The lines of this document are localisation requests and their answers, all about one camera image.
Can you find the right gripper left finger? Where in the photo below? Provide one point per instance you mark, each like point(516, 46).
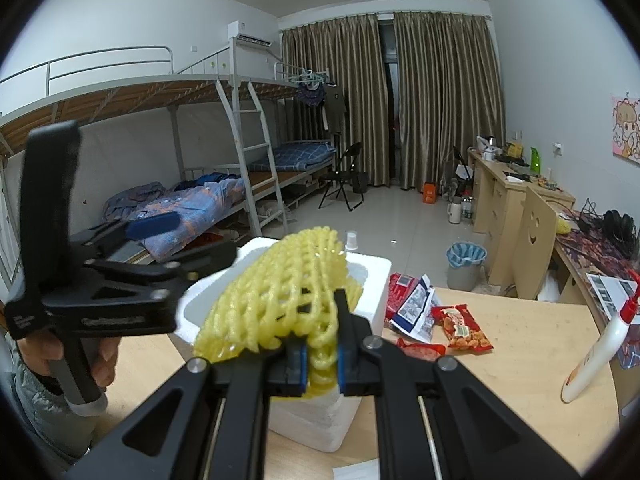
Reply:
point(242, 390)

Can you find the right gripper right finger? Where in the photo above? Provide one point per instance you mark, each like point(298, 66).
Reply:
point(370, 365)

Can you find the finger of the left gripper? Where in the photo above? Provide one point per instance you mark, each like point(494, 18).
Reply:
point(142, 229)

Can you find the yellow foam fruit net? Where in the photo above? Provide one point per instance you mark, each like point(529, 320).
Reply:
point(288, 290)

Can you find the white tissue paper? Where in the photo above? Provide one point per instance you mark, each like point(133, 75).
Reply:
point(368, 470)

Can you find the grey jacket left forearm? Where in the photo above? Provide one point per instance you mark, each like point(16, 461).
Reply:
point(61, 436)

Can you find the person's left hand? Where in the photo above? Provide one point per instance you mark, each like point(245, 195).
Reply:
point(38, 349)

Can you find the blue patterned quilt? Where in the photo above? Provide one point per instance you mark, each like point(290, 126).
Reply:
point(199, 206)

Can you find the blue white snack bag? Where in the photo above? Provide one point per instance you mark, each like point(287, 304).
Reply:
point(414, 316)

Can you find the white styrofoam box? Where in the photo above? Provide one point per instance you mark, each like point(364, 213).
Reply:
point(321, 422)

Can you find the orange peanut snack bag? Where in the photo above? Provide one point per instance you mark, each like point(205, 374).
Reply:
point(461, 329)

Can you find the red snack bag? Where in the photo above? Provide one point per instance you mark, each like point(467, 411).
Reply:
point(399, 287)

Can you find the blue trash bin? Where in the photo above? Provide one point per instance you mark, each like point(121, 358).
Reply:
point(464, 262)

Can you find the metal bunk bed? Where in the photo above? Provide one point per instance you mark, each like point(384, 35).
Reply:
point(143, 120)

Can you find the white kettle jug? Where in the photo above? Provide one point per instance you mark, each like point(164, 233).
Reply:
point(454, 212)

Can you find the black folding chair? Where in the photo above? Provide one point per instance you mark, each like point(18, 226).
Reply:
point(346, 173)

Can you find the orange box on floor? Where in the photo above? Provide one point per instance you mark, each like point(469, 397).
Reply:
point(429, 193)

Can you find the white lotion pump bottle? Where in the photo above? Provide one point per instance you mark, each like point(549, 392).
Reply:
point(604, 350)

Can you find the wooden smiley chair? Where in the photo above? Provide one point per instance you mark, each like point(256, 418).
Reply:
point(534, 245)

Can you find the white air conditioner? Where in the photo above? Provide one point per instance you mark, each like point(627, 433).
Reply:
point(238, 30)

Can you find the wooden desk with drawers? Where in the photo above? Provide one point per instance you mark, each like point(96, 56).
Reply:
point(498, 208)

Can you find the printed paper sheet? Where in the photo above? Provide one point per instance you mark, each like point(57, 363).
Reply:
point(611, 293)

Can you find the black headphones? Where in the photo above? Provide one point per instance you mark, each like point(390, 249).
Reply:
point(619, 229)

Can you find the brown window curtains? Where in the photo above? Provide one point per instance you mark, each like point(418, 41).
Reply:
point(410, 89)

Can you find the anime girl wall poster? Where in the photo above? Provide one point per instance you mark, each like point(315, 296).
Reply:
point(625, 130)

